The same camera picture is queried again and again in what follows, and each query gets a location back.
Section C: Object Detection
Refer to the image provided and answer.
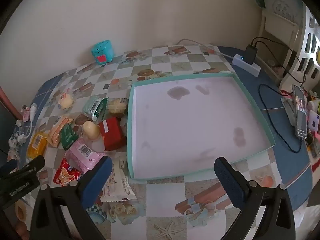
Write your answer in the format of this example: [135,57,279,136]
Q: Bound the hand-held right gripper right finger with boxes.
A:
[214,156,297,240]

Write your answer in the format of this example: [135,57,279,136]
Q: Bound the dark green snack packet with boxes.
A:
[61,124,80,151]

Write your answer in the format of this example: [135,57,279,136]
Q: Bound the black charger plug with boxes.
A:
[243,44,258,66]

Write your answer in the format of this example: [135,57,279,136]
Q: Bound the white plug with cable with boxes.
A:
[15,103,38,141]

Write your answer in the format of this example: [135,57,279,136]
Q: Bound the plain red snack packet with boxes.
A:
[98,117,127,151]

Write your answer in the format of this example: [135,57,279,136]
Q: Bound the orange snack packet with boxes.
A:
[47,116,75,148]

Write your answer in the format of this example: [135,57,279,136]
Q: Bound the pink snack packet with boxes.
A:
[65,139,107,174]

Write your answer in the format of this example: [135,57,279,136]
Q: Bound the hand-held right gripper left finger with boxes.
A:
[30,156,113,240]

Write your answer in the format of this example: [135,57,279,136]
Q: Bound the black looped cable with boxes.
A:
[258,83,303,154]

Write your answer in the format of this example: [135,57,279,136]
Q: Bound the white phone stand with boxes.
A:
[281,96,298,126]

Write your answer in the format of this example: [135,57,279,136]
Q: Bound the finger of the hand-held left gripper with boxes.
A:
[0,159,19,178]
[15,156,46,180]

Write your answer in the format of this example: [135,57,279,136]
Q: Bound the white slatted furniture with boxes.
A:
[258,0,320,87]

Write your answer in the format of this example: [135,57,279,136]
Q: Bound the reddish wooden rail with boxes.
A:
[0,86,22,121]

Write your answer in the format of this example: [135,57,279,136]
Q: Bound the white power strip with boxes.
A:
[232,54,261,77]

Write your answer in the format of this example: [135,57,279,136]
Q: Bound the teal cube toy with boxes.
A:
[91,39,115,66]

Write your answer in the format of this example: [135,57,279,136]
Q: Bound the black charger cable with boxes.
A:
[251,37,308,86]

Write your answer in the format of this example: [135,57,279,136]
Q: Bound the teal-edged white cardboard tray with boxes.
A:
[126,72,276,180]

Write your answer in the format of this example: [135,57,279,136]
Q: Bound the white power strip cable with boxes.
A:
[176,38,235,58]

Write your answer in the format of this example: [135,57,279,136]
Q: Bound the cream white snack packet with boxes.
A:
[100,158,137,203]

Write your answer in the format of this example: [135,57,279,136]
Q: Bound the yellow snack packet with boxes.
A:
[26,132,48,159]

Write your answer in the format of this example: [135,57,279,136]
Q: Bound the crumpled wrappers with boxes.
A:
[8,129,26,153]

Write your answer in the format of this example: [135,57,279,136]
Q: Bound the round bun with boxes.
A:
[57,92,76,110]

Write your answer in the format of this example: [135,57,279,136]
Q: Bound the pale yellow wrapped bun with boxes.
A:
[82,120,101,140]

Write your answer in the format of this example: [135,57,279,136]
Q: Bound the translucent tape roll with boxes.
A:
[13,201,27,222]

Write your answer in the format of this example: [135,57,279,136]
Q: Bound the smartphone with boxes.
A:
[292,83,308,139]

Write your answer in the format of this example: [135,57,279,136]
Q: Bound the green and white snack packet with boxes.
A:
[82,95,109,122]

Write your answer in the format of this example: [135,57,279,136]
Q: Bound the red printed snack bag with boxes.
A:
[53,158,83,187]

